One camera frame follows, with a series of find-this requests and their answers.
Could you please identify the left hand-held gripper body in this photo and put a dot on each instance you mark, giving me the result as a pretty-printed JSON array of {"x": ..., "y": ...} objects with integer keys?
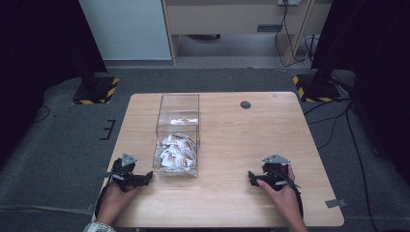
[{"x": 127, "y": 179}]

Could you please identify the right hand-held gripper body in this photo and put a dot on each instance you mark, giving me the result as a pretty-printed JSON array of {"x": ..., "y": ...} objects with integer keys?
[{"x": 274, "y": 175}]

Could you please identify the person's left hand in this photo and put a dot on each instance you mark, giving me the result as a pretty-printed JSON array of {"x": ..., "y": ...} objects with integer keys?
[{"x": 112, "y": 201}]

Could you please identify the person's right hand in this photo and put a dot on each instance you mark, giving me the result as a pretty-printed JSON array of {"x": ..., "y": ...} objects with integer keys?
[{"x": 285, "y": 201}]

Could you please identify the pile of white packets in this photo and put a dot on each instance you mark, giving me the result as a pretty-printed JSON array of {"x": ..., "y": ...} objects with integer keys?
[{"x": 175, "y": 153}]

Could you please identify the grey tape strip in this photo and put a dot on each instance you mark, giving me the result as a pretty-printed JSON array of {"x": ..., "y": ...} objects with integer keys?
[{"x": 336, "y": 203}]

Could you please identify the grey table grommet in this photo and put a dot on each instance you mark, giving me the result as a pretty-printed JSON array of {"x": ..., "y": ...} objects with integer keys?
[{"x": 245, "y": 104}]

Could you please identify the clear plastic box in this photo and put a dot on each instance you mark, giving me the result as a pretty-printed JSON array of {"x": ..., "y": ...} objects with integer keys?
[{"x": 178, "y": 106}]

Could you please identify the black yellow striped stand base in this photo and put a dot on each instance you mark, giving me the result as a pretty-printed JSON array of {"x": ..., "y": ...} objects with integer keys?
[
  {"x": 96, "y": 92},
  {"x": 317, "y": 90}
]

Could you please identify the white cabinet panel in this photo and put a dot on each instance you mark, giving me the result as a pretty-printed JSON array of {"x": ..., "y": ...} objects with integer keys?
[{"x": 125, "y": 29}]

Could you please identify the dark curtain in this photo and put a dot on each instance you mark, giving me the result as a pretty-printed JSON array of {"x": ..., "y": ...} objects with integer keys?
[
  {"x": 42, "y": 42},
  {"x": 377, "y": 48}
]

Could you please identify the white power strip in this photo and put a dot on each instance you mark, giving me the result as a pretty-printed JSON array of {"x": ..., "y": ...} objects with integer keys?
[{"x": 289, "y": 2}]

